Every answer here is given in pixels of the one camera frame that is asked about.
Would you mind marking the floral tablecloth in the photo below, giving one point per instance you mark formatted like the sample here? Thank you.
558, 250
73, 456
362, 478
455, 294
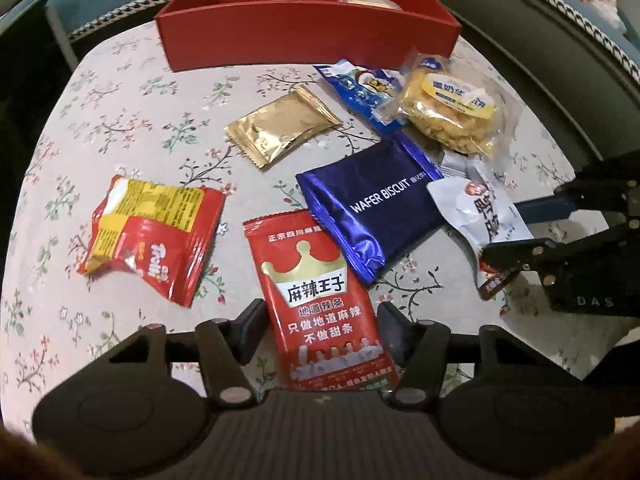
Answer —
125, 112

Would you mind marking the white red snack packet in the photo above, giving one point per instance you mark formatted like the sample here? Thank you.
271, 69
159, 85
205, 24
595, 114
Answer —
482, 215

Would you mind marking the silver white snack packet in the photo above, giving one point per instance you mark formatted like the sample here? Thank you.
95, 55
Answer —
474, 167

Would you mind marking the red yellow Trolli packet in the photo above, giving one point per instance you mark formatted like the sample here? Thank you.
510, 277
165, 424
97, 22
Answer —
160, 232

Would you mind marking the red spicy strip packet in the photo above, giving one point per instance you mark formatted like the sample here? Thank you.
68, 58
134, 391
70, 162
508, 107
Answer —
322, 316

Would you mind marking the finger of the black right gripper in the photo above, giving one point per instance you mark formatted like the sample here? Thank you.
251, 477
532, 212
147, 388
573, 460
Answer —
537, 254
545, 209

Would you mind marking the blue wafer biscuit packet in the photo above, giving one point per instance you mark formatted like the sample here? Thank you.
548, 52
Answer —
375, 204

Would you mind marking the blue coconut snack packet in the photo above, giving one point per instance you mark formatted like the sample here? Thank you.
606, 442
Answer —
363, 91

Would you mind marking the clear egg waffle packet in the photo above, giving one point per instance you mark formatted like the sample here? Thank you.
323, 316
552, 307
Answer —
455, 104

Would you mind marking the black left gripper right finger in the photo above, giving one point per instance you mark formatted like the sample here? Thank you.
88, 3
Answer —
419, 349

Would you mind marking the gold foil snack packet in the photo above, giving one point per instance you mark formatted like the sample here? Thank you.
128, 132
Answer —
273, 130

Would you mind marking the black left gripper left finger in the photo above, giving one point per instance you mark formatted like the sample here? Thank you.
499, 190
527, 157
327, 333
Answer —
224, 347

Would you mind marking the red rectangular box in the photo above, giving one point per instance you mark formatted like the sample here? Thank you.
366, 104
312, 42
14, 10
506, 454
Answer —
375, 33

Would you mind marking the dark green sofa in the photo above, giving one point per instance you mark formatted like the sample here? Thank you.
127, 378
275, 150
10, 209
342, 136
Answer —
575, 85

